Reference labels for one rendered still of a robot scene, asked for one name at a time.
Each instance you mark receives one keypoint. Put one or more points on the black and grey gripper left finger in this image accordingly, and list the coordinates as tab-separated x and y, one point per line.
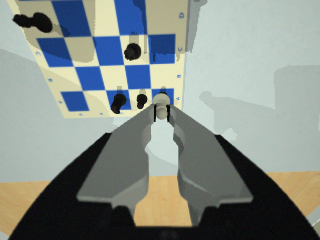
113	171

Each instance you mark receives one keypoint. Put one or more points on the blue and cream chessboard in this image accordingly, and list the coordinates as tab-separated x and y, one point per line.
82	58

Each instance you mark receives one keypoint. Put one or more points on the white pawn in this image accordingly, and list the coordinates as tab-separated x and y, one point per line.
161	100

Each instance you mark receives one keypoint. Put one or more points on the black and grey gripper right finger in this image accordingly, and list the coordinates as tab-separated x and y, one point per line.
213	172

